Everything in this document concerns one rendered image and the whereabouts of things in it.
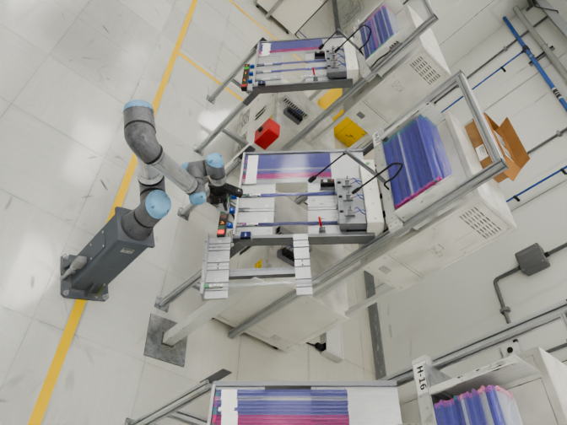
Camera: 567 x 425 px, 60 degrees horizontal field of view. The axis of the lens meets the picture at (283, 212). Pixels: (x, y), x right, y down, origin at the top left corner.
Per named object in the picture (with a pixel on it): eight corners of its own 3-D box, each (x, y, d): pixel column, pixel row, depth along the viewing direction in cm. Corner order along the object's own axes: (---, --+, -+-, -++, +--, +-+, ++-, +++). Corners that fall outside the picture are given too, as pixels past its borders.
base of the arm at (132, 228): (121, 237, 219) (132, 226, 214) (120, 209, 227) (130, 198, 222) (151, 243, 229) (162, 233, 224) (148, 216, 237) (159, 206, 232)
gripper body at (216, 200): (213, 195, 243) (209, 176, 234) (229, 195, 242) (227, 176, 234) (211, 206, 237) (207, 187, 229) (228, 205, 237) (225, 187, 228)
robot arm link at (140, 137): (143, 139, 176) (213, 200, 215) (142, 117, 182) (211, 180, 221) (117, 152, 179) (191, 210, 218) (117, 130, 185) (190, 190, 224)
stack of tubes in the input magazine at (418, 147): (395, 207, 231) (442, 176, 217) (381, 142, 267) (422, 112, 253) (411, 220, 237) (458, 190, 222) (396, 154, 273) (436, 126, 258)
